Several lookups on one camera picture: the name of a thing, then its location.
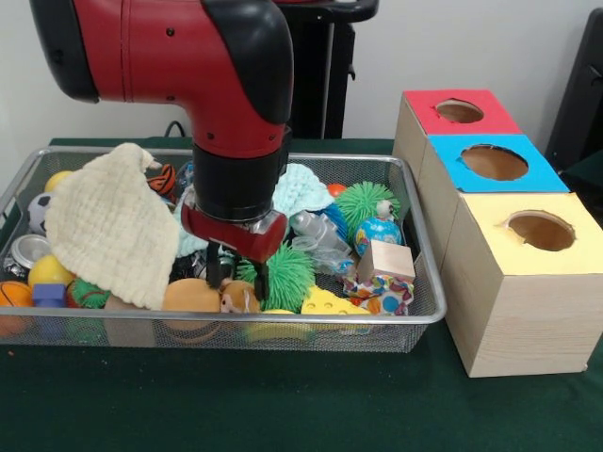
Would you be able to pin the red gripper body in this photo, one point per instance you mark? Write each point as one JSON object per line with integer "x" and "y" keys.
{"x": 236, "y": 237}

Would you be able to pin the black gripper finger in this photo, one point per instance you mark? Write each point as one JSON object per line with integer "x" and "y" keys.
{"x": 261, "y": 281}
{"x": 216, "y": 266}

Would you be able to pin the brown plush monkey toy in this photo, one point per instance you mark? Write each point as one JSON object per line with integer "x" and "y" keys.
{"x": 239, "y": 298}

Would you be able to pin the plain green spiky ball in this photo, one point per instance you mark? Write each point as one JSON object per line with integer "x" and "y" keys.
{"x": 290, "y": 275}

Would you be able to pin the green spiky ball with eyes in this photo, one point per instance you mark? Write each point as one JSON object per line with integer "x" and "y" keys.
{"x": 363, "y": 203}

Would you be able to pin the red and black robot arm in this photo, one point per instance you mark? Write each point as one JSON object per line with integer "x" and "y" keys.
{"x": 188, "y": 66}

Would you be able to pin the clear mesh bin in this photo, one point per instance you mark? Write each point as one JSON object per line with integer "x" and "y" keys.
{"x": 421, "y": 301}

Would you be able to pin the wooden box with three holes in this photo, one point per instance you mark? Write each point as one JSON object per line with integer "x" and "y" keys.
{"x": 528, "y": 320}

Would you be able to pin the mint green muslin cloth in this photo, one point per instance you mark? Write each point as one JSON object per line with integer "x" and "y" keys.
{"x": 303, "y": 188}

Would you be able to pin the blue spiky ball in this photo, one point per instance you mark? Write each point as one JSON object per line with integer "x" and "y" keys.
{"x": 335, "y": 218}

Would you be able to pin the cream muslin cloth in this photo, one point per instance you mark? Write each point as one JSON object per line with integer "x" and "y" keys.
{"x": 108, "y": 226}

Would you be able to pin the blue globe ball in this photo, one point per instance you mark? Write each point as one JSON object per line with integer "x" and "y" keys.
{"x": 379, "y": 235}

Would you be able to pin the dark green tablecloth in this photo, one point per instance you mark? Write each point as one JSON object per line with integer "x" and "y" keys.
{"x": 283, "y": 405}

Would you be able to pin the plain wooden block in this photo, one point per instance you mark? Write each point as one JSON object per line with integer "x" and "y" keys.
{"x": 386, "y": 261}

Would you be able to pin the dark green side table cloth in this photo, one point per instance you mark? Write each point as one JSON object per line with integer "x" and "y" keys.
{"x": 589, "y": 181}

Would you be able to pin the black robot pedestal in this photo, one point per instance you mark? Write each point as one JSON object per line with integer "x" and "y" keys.
{"x": 325, "y": 75}

